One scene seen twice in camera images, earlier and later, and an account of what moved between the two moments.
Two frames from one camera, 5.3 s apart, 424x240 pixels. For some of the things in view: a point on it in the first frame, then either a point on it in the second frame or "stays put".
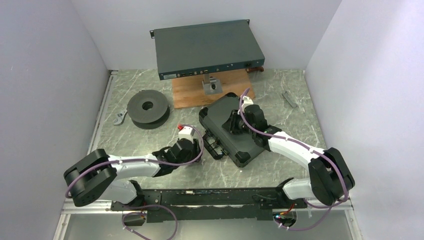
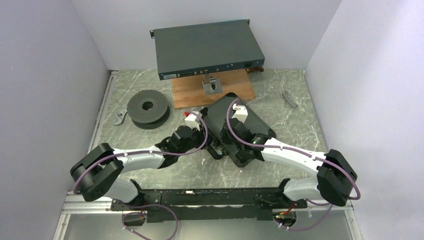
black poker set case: x=241 y=147 stays put
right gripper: x=230 y=126 → x=224 y=139
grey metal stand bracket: x=211 y=85 stays put
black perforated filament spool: x=148 y=109 stays put
